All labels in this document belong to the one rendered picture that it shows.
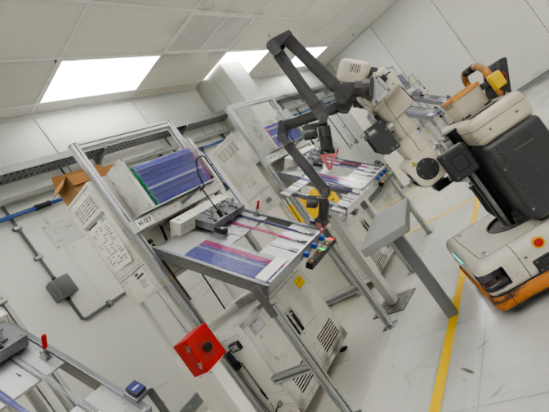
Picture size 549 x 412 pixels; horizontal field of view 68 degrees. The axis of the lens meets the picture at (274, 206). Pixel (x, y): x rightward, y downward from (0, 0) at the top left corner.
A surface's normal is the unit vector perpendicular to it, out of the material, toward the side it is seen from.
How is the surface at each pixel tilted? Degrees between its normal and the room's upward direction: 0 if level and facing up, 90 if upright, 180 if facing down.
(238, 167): 90
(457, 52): 90
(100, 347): 90
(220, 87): 90
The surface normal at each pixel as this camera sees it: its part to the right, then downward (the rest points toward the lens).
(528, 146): -0.18, 0.12
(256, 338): 0.66, -0.48
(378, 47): -0.48, 0.33
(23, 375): 0.08, -0.90
